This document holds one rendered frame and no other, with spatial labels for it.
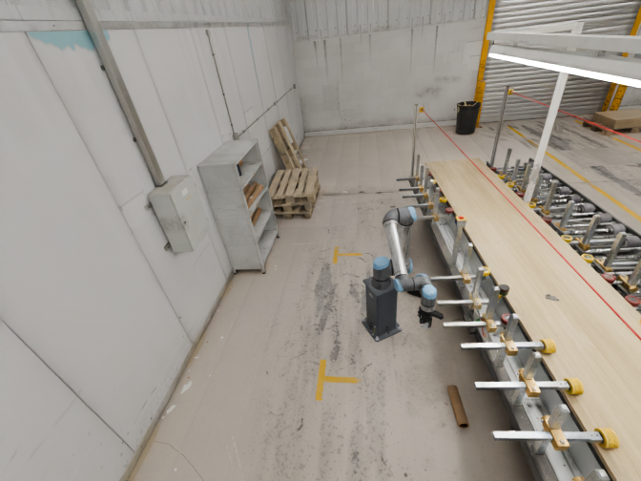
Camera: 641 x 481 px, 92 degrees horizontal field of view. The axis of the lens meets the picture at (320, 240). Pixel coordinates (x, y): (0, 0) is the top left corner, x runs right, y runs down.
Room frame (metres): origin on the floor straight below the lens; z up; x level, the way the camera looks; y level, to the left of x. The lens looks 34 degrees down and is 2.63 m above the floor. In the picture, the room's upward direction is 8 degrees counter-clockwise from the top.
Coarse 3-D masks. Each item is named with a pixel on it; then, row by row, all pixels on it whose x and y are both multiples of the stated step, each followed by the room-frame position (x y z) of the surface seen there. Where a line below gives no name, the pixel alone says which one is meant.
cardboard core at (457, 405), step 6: (450, 390) 1.36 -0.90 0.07; (456, 390) 1.35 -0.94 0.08; (450, 396) 1.32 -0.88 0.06; (456, 396) 1.30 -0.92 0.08; (456, 402) 1.26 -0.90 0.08; (456, 408) 1.21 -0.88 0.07; (462, 408) 1.20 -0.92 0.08; (456, 414) 1.17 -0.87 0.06; (462, 414) 1.16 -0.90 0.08; (456, 420) 1.14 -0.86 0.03; (462, 420) 1.12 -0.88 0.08; (462, 426) 1.11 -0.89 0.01
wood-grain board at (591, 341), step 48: (480, 192) 3.12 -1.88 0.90; (480, 240) 2.22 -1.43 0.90; (528, 240) 2.13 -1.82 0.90; (528, 288) 1.58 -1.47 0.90; (576, 288) 1.52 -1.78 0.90; (528, 336) 1.20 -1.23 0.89; (576, 336) 1.15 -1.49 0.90; (624, 336) 1.10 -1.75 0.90; (624, 384) 0.83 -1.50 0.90; (624, 432) 0.61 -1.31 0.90; (624, 480) 0.44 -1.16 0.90
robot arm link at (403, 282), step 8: (384, 216) 2.03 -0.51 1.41; (392, 216) 2.00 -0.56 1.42; (384, 224) 1.97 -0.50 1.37; (392, 224) 1.94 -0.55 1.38; (392, 232) 1.88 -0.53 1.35; (392, 240) 1.82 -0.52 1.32; (400, 240) 1.84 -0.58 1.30; (392, 248) 1.77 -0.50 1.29; (400, 248) 1.76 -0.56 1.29; (392, 256) 1.73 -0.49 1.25; (400, 256) 1.70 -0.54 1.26; (400, 264) 1.64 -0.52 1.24; (400, 272) 1.60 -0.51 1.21; (400, 280) 1.55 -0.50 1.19; (408, 280) 1.54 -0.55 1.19; (400, 288) 1.50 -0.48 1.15; (408, 288) 1.50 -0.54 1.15
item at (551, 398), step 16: (448, 224) 2.96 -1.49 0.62; (464, 240) 2.47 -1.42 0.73; (496, 304) 1.65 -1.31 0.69; (528, 352) 1.17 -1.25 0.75; (544, 368) 1.02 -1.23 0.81; (544, 400) 0.92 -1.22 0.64; (560, 400) 0.84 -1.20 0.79; (576, 448) 0.64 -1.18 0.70; (592, 448) 0.59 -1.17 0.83; (576, 464) 0.60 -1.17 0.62; (592, 464) 0.55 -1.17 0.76
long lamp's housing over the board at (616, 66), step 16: (496, 48) 2.70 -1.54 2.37; (512, 48) 2.45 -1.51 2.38; (528, 48) 2.29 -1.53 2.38; (560, 64) 1.82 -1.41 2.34; (576, 64) 1.69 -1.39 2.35; (592, 64) 1.58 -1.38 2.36; (608, 64) 1.49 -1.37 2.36; (624, 64) 1.40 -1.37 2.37; (640, 64) 1.32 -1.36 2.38; (640, 80) 1.27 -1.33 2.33
